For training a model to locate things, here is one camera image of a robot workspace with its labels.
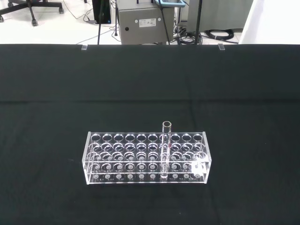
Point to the clear acrylic test tube rack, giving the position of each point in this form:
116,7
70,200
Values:
131,161

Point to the black bench cloth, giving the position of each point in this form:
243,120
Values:
70,98

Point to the grey metal cabinet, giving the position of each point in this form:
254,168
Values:
146,25

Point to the clear cloth clip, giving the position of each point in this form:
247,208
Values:
221,47
84,47

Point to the black tripod leg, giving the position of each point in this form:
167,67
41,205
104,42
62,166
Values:
100,25

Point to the black tripod pole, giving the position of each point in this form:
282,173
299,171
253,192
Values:
198,18

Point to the blue tray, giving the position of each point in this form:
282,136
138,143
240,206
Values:
171,3

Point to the black computer tower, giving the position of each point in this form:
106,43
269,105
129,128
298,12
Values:
102,11

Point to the white sheet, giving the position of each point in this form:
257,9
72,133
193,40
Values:
272,22

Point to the black office chair base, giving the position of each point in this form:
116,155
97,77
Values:
31,9

